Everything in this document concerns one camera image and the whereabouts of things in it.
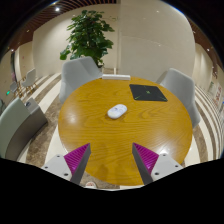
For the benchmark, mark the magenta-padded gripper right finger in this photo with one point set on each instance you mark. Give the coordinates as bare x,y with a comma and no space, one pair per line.
145,158

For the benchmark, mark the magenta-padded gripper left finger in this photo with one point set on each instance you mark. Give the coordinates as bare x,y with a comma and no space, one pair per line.
78,158

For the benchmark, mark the white computer mouse with cartoon print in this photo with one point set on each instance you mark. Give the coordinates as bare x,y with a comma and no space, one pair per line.
117,111

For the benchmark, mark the black mouse pad with green lines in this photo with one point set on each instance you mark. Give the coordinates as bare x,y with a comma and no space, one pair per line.
147,92

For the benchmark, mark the grey green armchair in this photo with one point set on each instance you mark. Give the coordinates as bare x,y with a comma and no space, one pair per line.
15,130

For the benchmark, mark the grey shell chair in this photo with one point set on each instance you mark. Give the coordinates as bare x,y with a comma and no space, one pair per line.
78,76
181,90

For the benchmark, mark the white power strip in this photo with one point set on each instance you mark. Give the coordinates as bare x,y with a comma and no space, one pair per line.
116,77

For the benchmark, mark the small grey chair with wooden legs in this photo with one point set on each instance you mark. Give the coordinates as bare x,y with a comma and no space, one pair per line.
30,78

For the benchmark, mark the large green potted plant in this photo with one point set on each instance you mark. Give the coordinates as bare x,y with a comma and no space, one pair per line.
87,35

